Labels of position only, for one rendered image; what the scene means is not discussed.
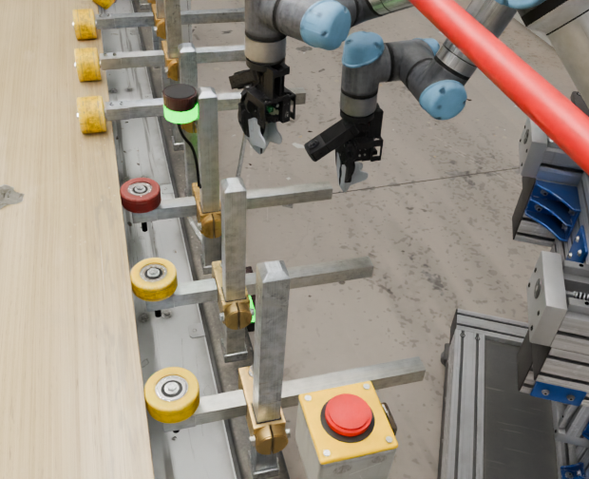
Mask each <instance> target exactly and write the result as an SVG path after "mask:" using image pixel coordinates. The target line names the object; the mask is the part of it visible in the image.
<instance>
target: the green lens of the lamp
mask: <svg viewBox="0 0 589 479"><path fill-rule="evenodd" d="M163 108H164V117H165V119H166V120H167V121H169V122H171V123H175V124H186V123H190V122H192V121H194V120H196V119H197V117H198V104H197V105H196V106H195V107H194V108H193V109H192V110H189V111H185V112H175V111H171V110H169V109H167V108H166V107H165V106H164V105H163Z"/></svg>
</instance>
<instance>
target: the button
mask: <svg viewBox="0 0 589 479"><path fill-rule="evenodd" d="M325 418H326V421H327V423H328V425H329V427H330V428H331V429H332V430H333V431H335V432H337V433H339V434H341V435H344V436H356V435H359V434H361V433H363V432H364V431H366V430H367V428H368V427H369V425H370V423H371V408H370V406H369V405H368V403H367V402H366V401H365V400H364V399H362V398H361V397H359V396H357V395H354V394H350V393H342V394H339V395H337V396H335V397H333V398H332V399H331V400H330V401H329V403H328V404H327V407H326V411H325Z"/></svg>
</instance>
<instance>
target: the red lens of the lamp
mask: <svg viewBox="0 0 589 479"><path fill-rule="evenodd" d="M192 88H193V89H194V90H195V94H194V95H193V96H191V97H189V98H186V99H172V98H169V97H167V96H166V95H165V94H164V90H163V91H162V97H163V104H164V106H165V107H166V108H168V109H170V110H174V111H185V110H189V109H192V108H194V107H195V106H196V105H197V91H196V89H195V88H194V87H193V86H192Z"/></svg>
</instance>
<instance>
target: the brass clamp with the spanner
mask: <svg viewBox="0 0 589 479"><path fill-rule="evenodd" d="M192 197H194V198H195V201H196V206H197V220H198V230H200V233H201V234H203V235H204V236H205V237H206V238H209V239H213V238H214V236H215V238H218V237H220V236H221V204H220V199H219V211H214V212H206V213H203V212H202V208H201V205H200V188H199V187H198V183H197V182H193V183H192Z"/></svg>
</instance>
